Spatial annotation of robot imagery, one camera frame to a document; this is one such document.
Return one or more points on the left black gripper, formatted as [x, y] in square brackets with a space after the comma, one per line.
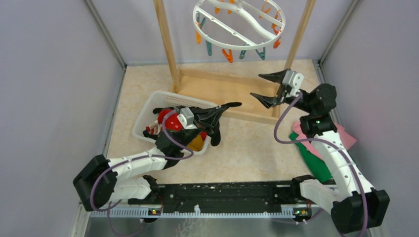
[206, 119]

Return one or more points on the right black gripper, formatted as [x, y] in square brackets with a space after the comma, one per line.
[269, 101]

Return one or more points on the round white clip hanger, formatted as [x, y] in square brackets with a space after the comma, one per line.
[237, 28]

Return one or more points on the black sock white stripes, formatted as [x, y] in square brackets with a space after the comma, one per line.
[213, 127]

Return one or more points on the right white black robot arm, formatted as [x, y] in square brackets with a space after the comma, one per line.
[356, 205]

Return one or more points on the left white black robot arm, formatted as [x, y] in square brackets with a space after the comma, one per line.
[104, 180]

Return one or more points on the yellow sock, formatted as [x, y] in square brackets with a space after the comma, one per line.
[196, 144]

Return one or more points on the red sock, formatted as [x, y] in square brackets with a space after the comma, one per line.
[172, 124]

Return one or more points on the white plastic laundry basket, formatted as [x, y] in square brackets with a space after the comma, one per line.
[161, 99]

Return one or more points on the green cloth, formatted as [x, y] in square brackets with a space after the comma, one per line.
[313, 161]

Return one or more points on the wooden hanger stand frame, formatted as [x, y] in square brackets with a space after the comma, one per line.
[213, 86]

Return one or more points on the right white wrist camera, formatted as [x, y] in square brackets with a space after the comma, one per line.
[292, 81]

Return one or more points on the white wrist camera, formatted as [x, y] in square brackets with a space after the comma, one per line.
[292, 81]
[186, 118]

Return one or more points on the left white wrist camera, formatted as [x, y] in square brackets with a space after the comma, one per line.
[186, 118]

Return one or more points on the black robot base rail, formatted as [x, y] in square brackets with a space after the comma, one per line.
[242, 199]

